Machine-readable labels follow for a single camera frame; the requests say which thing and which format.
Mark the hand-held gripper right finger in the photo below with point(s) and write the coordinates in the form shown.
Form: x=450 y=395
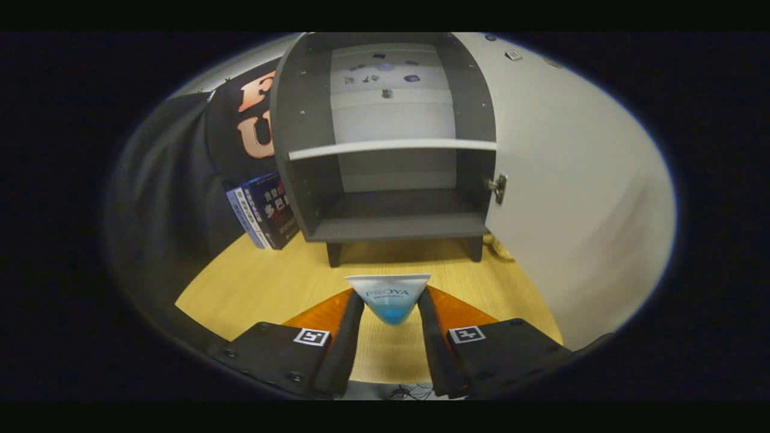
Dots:
x=436 y=349

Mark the white and blue tube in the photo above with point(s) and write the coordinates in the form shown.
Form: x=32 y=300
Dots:
x=388 y=297

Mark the white cabinet shelf board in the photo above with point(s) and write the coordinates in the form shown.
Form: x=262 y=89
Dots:
x=391 y=146

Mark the yellow plush toy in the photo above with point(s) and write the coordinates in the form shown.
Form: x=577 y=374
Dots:
x=500 y=248

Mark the blue and white book box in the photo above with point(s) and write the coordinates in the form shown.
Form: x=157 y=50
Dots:
x=271 y=210

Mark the black backdrop cloth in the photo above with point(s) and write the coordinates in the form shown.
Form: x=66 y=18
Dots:
x=168 y=192

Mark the metal door hinge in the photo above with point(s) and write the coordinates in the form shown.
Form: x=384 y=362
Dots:
x=498 y=187

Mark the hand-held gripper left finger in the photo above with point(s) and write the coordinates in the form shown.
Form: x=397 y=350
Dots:
x=346 y=349

